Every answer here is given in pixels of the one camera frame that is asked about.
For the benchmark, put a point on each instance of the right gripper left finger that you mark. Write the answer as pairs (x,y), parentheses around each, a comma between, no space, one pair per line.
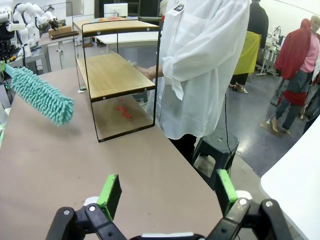
(110,195)

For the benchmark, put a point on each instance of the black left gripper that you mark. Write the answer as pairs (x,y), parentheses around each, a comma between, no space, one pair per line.
(4,50)

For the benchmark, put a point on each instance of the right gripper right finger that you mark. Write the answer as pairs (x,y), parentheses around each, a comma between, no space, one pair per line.
(226,190)

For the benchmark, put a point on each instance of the teal chenille duster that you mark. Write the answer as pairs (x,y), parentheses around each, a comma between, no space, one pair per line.
(42,97)

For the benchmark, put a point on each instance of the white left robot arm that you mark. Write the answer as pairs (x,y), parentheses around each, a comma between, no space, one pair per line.
(5,16)

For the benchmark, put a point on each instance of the person's left hand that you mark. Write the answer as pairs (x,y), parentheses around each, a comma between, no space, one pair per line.
(152,72)

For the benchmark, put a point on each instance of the black plastic stool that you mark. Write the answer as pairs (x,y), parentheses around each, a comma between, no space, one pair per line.
(220,145)

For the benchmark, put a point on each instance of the grey side table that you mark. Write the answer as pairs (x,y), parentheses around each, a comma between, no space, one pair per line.
(50,41)

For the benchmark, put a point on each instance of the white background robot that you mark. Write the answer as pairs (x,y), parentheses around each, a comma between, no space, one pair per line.
(20,15)

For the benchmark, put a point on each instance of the wooden tray box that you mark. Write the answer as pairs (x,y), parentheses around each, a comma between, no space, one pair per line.
(62,31)

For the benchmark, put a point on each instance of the white table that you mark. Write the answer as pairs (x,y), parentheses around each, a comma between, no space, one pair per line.
(300,200)
(125,38)

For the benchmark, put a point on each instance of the white paper scrap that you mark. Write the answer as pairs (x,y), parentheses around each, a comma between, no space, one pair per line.
(80,92)

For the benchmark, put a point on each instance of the green paper scrap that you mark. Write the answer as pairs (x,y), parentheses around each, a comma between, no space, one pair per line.
(83,88)

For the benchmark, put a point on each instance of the salmon paper scrap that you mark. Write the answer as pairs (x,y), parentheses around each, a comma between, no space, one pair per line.
(103,18)

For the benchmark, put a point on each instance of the person in white lab coat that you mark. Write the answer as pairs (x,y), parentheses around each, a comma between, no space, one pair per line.
(200,62)

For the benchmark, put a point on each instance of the person with yellow garment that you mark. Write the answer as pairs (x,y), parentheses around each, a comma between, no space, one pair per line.
(247,55)

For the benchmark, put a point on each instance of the mannequin in red cloak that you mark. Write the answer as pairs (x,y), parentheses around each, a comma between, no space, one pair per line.
(292,55)

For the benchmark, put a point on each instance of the white badge tag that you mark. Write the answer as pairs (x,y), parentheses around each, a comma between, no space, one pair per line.
(176,9)

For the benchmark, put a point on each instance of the aluminium base frame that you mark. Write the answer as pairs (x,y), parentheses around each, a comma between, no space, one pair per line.
(40,60)

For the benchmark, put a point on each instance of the black frame wooden shelf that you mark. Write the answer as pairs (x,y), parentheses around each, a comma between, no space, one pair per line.
(112,75)

